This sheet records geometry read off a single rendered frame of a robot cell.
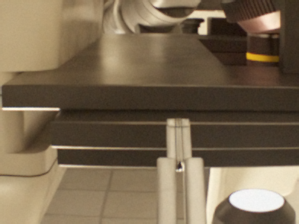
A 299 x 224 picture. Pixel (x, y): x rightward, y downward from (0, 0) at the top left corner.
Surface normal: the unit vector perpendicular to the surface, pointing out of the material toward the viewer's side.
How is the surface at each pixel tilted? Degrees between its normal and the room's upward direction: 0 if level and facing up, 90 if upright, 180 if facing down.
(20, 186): 90
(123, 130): 90
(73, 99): 90
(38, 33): 89
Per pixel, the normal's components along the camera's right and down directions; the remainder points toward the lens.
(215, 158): -0.01, 0.23
